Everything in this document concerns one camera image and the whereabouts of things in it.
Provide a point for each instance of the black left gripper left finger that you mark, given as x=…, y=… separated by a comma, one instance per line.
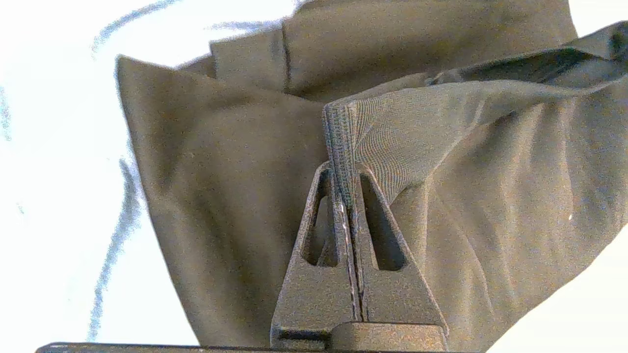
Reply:
x=314, y=299

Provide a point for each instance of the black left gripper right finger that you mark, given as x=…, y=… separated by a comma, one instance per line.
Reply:
x=392, y=299

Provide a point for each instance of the black zip hoodie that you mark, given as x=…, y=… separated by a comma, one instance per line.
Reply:
x=490, y=220

